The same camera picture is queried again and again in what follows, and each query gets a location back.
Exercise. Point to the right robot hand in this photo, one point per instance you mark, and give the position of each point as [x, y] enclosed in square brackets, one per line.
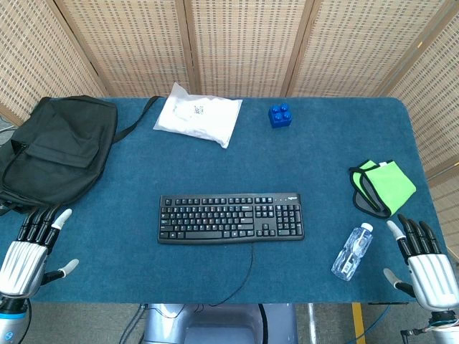
[428, 276]

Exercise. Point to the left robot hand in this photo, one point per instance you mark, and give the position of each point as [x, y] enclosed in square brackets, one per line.
[22, 256]

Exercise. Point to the black computer keyboard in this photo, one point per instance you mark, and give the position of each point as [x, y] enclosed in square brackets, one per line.
[229, 218]

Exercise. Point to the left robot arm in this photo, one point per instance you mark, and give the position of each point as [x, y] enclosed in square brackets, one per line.
[10, 319]

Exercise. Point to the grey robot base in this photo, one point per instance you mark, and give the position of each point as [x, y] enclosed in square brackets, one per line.
[218, 324]

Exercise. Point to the clear plastic water bottle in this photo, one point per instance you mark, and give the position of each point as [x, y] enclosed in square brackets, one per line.
[352, 252]

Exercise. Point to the green and grey cloth pouch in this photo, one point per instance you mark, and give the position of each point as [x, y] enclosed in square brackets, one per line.
[385, 186]

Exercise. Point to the black backpack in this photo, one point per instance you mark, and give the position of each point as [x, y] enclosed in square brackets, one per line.
[54, 150]

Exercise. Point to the blue toy building block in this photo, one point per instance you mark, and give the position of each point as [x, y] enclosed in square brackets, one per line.
[279, 115]

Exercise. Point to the white plastic package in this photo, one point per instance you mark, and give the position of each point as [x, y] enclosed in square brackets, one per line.
[199, 120]

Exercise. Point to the blue table mat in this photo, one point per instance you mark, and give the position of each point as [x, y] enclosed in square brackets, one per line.
[229, 172]

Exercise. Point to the woven bamboo folding screen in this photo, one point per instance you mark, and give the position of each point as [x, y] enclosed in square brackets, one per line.
[229, 46]

